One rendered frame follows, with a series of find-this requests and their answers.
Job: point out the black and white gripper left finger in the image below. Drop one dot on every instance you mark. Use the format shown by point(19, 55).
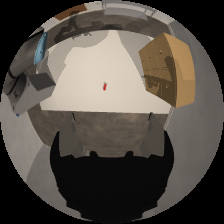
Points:
point(66, 147)

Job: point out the tan wooden chest of drawers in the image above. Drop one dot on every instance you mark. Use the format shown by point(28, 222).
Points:
point(184, 71)

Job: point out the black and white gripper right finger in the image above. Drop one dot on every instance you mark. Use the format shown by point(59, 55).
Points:
point(157, 147)

